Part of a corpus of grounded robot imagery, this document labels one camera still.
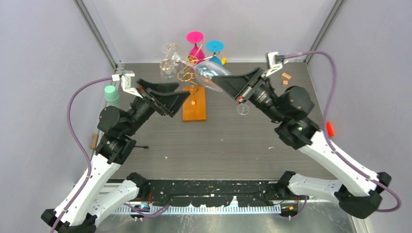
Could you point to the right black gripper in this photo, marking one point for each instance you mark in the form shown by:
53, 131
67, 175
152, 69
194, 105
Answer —
234, 84

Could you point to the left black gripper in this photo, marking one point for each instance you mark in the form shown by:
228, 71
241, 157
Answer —
168, 104

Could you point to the clear flute glass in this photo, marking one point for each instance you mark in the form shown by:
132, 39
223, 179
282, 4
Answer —
242, 107

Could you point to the clear ribbed wine glass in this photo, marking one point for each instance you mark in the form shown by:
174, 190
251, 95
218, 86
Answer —
201, 73

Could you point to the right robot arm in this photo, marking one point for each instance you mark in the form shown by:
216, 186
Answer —
356, 189

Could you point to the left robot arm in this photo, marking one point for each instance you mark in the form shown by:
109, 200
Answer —
81, 211

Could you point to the orange wooden rack base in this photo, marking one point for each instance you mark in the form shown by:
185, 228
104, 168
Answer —
194, 108

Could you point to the blue wine glass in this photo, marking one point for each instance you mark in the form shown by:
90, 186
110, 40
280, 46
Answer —
215, 46

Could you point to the pink wine glass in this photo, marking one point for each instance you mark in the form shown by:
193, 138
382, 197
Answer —
196, 55

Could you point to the mint green cup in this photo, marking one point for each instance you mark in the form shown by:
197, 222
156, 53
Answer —
111, 96

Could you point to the wooden piece left edge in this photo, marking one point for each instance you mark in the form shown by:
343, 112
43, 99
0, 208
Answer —
94, 142

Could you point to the red toy block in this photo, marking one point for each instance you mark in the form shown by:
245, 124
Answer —
329, 129

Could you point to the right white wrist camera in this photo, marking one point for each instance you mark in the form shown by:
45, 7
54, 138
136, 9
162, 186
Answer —
274, 62

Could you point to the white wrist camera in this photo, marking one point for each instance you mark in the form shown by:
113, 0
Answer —
274, 62
125, 78

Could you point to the gold wire wine glass rack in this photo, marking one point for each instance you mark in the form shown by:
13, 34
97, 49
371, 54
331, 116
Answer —
182, 53

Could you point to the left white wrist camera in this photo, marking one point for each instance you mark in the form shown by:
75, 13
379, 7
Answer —
125, 78

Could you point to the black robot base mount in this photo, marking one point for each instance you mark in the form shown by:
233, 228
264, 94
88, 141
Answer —
180, 197

